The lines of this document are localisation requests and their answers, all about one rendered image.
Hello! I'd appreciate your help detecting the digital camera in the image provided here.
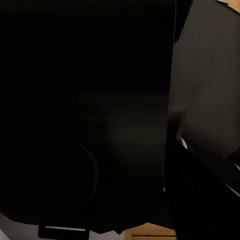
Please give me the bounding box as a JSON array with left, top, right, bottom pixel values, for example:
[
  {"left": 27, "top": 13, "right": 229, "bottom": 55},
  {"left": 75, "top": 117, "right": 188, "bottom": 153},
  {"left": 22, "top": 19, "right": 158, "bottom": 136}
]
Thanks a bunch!
[{"left": 0, "top": 0, "right": 194, "bottom": 240}]

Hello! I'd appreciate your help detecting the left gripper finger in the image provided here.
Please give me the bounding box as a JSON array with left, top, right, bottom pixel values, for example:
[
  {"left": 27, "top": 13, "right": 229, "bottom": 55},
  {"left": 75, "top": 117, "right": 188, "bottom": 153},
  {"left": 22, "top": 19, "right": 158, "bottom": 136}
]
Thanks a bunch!
[{"left": 163, "top": 135, "right": 240, "bottom": 240}]

